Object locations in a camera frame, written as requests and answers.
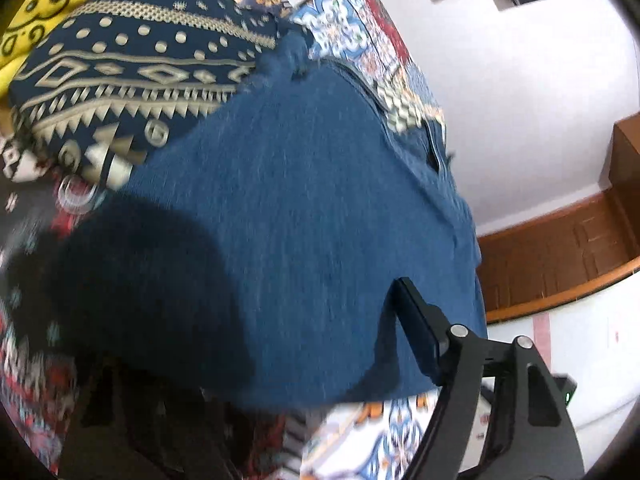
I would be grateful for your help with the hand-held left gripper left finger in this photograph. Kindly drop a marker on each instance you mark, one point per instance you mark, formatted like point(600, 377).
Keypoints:
point(125, 440)

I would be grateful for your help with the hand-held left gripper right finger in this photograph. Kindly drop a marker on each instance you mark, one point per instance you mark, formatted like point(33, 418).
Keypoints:
point(425, 335)

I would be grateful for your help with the blue denim jacket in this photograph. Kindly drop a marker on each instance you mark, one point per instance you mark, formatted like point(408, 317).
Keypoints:
point(300, 210)

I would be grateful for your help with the white heart-print wardrobe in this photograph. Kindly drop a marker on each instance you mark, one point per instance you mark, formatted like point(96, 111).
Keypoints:
point(590, 340)

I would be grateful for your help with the brown wooden door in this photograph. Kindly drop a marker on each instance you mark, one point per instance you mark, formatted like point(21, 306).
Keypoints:
point(550, 255)

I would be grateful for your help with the wooden overhead cabinet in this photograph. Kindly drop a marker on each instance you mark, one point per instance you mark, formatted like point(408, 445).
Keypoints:
point(627, 155)

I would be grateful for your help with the patchwork bed quilt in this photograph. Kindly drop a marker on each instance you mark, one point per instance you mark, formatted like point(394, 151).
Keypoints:
point(350, 30)

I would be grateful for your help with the navy patterned cloth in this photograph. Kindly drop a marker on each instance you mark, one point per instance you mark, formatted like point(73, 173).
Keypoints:
point(150, 25)

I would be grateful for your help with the yellow cartoon blanket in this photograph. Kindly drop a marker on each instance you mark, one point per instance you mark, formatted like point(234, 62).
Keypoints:
point(45, 5)

